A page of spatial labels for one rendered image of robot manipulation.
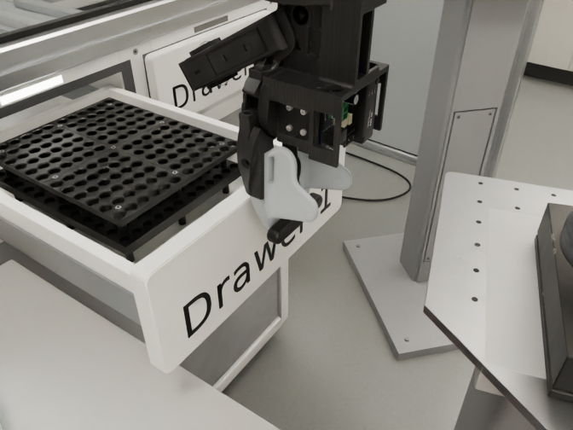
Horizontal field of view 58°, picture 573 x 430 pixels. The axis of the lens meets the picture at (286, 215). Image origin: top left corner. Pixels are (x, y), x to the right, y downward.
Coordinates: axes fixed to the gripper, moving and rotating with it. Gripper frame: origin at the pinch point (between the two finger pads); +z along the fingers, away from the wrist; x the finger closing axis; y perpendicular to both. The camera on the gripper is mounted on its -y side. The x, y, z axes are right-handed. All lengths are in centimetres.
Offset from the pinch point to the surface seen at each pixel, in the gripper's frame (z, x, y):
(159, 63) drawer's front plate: -1.1, 18.0, -33.3
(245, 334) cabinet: 75, 36, -36
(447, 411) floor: 90, 55, 12
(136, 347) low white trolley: 14.5, -11.0, -10.1
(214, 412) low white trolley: 14.5, -12.1, 1.2
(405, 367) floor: 90, 62, -2
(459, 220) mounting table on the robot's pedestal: 14.5, 28.2, 9.4
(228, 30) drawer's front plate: -2.0, 33.3, -33.3
